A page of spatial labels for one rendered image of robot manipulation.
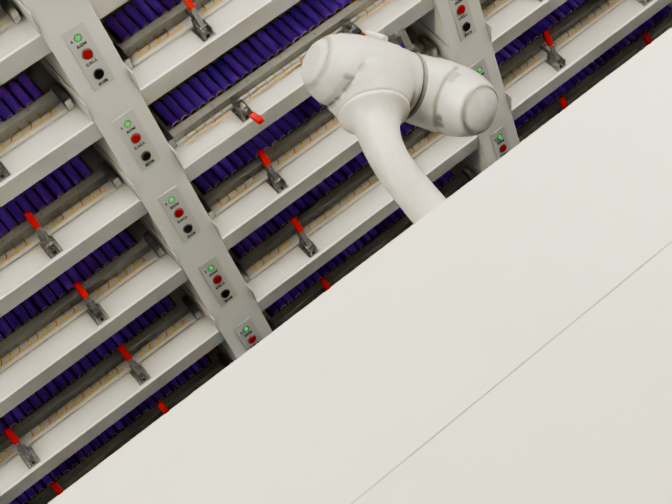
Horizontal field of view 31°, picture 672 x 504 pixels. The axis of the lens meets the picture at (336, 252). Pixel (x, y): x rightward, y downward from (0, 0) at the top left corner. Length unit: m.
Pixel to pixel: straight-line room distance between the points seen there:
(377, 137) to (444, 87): 0.15
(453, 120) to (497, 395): 1.11
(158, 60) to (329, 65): 0.57
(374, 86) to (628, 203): 0.97
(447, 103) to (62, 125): 0.72
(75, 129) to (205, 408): 1.44
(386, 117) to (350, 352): 0.98
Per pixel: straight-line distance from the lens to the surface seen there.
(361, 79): 1.69
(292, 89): 2.33
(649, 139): 0.80
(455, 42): 2.52
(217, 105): 2.30
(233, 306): 2.48
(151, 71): 2.18
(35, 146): 2.15
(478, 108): 1.77
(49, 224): 2.28
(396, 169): 1.66
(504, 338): 0.70
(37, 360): 2.37
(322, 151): 2.45
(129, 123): 2.17
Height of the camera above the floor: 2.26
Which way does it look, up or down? 42 degrees down
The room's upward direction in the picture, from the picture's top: 25 degrees counter-clockwise
